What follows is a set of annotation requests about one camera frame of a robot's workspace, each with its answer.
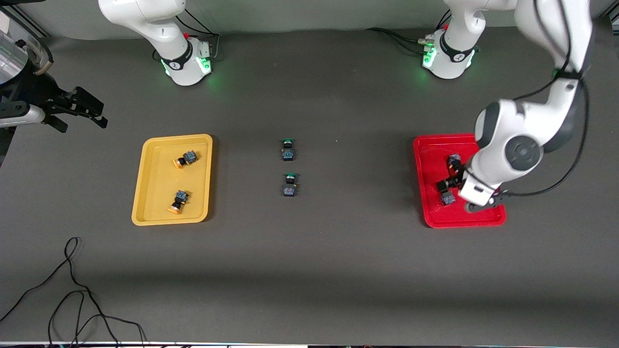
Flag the aluminium frame rail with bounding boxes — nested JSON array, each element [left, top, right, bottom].
[[0, 7, 50, 39]]

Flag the yellow push button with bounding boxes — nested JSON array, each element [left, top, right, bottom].
[[173, 150, 199, 170], [167, 189, 190, 214]]

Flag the black right base cables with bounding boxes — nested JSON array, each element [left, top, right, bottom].
[[175, 9, 221, 62]]

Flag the red plastic tray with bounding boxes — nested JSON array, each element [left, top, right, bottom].
[[413, 133, 507, 229]]

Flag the thin black table cable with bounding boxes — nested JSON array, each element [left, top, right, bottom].
[[0, 236, 147, 348]]

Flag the yellow plastic tray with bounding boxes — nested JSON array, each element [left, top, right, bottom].
[[131, 134, 214, 227]]

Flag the black base cables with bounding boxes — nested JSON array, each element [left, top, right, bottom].
[[365, 12, 453, 58], [175, 9, 221, 62]]

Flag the black left base cables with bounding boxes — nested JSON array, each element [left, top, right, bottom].
[[365, 12, 453, 58]]

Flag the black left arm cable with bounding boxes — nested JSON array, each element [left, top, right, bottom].
[[498, 0, 592, 198]]

